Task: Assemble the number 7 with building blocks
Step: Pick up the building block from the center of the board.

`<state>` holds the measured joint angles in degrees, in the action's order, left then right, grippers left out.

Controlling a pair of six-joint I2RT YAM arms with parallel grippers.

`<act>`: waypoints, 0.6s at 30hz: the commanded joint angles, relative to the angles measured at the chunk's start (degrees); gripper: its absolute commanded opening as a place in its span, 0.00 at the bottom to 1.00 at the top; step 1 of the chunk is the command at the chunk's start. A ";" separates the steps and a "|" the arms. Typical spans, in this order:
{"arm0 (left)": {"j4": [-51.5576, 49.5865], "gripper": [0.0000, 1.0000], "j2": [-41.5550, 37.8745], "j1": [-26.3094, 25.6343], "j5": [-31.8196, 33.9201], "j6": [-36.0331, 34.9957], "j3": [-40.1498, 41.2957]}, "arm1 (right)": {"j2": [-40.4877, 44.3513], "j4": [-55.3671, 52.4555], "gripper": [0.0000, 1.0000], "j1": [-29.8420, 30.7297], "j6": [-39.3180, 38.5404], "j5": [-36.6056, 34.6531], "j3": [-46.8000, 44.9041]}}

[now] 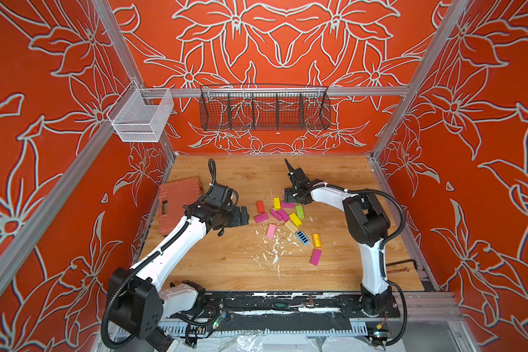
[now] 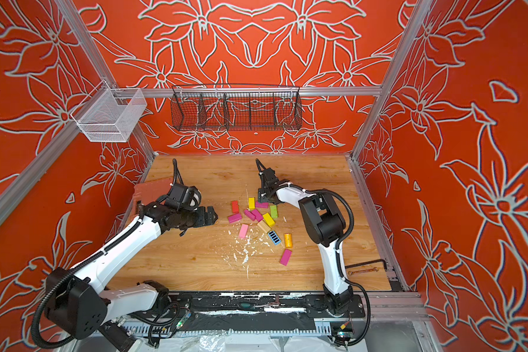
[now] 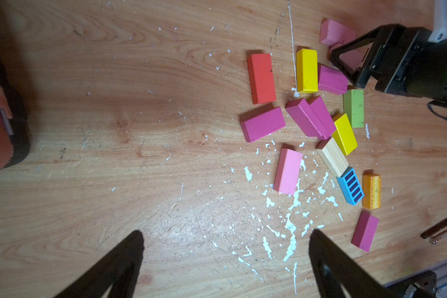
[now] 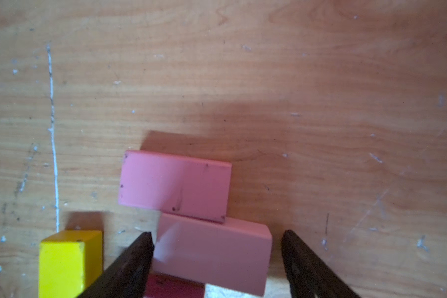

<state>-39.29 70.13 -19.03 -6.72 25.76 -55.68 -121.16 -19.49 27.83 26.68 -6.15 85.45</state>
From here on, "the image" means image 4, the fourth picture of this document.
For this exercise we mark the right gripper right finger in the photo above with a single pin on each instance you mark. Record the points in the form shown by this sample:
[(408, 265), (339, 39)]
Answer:
[(308, 275)]

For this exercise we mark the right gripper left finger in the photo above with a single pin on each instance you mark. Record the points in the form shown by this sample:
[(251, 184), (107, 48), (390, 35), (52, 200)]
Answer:
[(127, 276)]

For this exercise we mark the light pink block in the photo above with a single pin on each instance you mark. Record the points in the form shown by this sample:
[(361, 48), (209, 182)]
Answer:
[(233, 255)]

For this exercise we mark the magenta block top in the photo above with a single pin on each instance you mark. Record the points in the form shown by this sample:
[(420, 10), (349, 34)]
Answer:
[(160, 286)]

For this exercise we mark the yellow block upper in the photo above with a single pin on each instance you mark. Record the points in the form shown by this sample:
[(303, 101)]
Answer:
[(69, 262)]

